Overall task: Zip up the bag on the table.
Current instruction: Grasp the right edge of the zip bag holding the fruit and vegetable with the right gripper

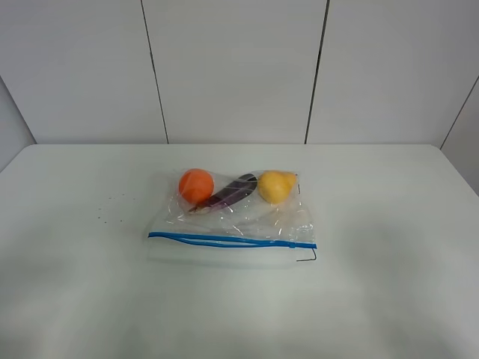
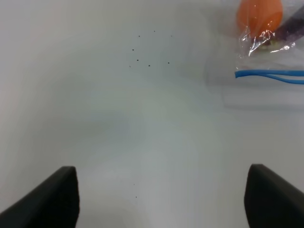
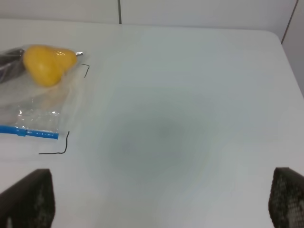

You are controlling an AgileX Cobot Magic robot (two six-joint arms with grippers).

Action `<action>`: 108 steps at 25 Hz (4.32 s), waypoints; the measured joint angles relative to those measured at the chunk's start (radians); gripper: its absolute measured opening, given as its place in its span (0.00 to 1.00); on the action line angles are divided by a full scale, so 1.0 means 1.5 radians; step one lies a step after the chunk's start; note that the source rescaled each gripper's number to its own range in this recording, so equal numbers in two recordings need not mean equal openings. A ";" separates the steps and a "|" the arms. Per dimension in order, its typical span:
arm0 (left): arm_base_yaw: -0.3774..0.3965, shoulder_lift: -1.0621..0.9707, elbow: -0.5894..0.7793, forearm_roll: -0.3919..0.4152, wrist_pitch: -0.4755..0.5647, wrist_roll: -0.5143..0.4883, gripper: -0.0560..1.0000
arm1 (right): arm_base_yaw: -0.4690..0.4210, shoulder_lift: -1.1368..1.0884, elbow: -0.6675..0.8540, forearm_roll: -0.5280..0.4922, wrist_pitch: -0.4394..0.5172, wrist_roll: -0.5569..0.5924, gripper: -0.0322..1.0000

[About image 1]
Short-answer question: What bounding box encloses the clear plastic zip bag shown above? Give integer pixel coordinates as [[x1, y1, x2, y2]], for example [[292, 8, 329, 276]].
[[145, 169, 317, 269]]

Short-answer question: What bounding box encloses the purple eggplant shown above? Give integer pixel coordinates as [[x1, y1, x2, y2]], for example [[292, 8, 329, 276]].
[[188, 174, 257, 214]]

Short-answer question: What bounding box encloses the orange fruit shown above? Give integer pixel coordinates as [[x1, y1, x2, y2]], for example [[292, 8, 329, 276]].
[[178, 168, 214, 204]]

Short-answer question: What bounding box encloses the black corner mark on table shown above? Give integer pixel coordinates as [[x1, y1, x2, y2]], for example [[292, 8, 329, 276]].
[[296, 248, 317, 263]]

